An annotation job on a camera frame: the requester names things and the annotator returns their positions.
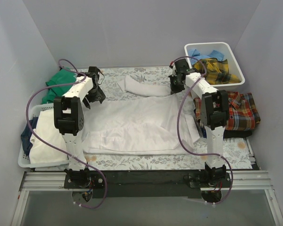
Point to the white plastic bin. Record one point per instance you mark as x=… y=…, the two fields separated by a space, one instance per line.
x=224 y=48

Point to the dark blue garment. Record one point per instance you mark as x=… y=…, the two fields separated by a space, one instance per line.
x=26 y=135

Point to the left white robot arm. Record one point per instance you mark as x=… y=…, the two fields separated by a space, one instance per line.
x=69 y=120

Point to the aluminium frame rail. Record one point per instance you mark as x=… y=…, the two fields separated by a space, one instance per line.
x=54 y=181

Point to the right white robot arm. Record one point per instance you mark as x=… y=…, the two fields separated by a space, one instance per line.
x=215 y=169

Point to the white laundry basket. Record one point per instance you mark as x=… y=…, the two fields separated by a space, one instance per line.
x=23 y=159

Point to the white folded cloth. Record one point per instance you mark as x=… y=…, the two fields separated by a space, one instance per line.
x=45 y=129

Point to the green shirt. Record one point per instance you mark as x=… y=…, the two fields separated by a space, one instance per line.
x=60 y=78

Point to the white long sleeve shirt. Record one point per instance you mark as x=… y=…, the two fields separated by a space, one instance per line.
x=146 y=126

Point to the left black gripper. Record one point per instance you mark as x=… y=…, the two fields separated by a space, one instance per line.
x=94 y=95

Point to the yellow plaid shirt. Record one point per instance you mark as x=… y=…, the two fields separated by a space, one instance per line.
x=218 y=72

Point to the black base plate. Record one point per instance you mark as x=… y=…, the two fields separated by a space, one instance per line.
x=144 y=183

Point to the blue shirt in bin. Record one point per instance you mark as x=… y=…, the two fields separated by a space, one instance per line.
x=213 y=54

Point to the floral table cloth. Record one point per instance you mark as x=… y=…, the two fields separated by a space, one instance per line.
x=236 y=150

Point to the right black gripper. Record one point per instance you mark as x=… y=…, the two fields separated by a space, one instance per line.
x=175 y=85

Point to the red plaid shirt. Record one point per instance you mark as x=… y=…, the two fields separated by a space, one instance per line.
x=230 y=111

